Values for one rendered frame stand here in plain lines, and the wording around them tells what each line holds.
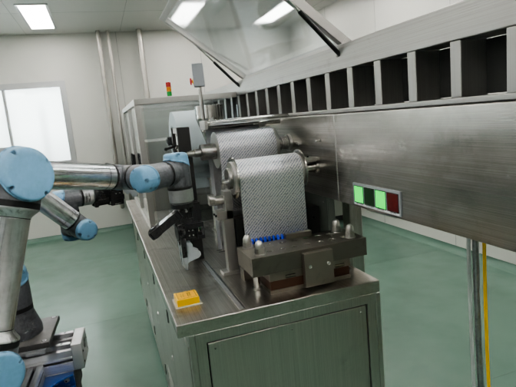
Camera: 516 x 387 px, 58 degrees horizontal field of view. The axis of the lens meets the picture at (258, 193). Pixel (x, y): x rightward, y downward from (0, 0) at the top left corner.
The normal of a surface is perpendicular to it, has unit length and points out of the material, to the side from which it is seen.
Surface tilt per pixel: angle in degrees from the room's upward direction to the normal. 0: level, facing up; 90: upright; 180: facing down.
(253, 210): 90
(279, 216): 90
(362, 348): 90
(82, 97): 90
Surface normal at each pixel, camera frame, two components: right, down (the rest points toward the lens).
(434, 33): -0.94, 0.14
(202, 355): 0.32, 0.12
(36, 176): 0.82, -0.11
